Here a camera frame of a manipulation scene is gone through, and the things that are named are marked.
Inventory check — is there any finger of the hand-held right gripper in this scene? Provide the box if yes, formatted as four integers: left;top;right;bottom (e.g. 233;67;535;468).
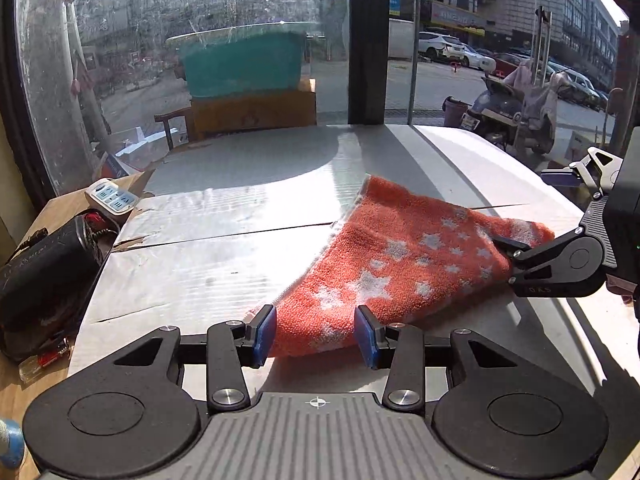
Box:
491;231;581;299
540;146;624;202

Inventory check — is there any red car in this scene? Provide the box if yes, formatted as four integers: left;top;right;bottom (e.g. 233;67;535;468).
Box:
492;52;523;77

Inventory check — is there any white power strip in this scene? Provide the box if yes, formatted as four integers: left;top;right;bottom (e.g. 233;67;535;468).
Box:
84;178;140;217

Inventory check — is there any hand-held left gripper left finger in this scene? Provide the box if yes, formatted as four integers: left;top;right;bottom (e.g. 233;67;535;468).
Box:
111;304;278;414

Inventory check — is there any white car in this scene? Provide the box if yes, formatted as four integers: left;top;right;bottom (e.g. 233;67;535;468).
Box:
417;31;496;72

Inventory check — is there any purple trash bin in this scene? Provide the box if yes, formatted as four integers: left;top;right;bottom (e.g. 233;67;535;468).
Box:
442;95;471;129

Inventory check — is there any blue round object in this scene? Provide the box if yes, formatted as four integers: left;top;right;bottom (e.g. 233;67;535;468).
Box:
0;417;26;472

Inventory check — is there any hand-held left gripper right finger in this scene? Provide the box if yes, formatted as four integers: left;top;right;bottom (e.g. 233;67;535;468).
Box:
353;304;528;414

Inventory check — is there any dark parked car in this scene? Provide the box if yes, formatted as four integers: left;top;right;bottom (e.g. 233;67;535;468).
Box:
550;60;612;112

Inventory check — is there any black bag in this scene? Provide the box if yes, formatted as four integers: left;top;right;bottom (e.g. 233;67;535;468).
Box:
0;214;121;362

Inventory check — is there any red lighter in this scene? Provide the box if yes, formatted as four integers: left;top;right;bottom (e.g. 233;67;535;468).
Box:
18;337;71;382

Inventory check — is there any yellow cardboard box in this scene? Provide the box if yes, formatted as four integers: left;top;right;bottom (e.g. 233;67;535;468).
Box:
189;78;319;142

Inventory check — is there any grey electric scooter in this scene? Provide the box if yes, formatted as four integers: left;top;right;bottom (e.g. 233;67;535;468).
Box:
459;57;574;157

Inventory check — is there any white appliance box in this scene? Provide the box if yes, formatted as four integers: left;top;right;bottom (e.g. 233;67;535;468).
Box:
567;130;599;162

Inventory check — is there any white box truck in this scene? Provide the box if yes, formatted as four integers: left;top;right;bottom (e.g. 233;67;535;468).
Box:
388;18;416;60

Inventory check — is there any teal plastic tub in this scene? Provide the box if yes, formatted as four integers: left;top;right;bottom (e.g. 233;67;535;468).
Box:
166;21;321;99

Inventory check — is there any orange star-print towel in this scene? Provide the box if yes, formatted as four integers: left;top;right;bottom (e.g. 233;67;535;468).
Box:
244;173;556;359

